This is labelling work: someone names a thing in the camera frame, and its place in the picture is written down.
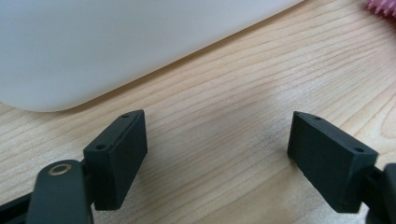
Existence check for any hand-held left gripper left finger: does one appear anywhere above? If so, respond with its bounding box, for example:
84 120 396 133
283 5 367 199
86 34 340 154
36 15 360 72
82 108 149 212

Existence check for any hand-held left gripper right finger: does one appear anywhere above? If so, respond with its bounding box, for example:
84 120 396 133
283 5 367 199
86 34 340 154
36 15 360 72
286 110 380 215

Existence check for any white plastic bin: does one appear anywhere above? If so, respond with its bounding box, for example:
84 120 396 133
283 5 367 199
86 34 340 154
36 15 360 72
0 0 306 113

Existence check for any pink spiky ball toy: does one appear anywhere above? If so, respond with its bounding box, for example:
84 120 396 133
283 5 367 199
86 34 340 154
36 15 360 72
365 0 396 18

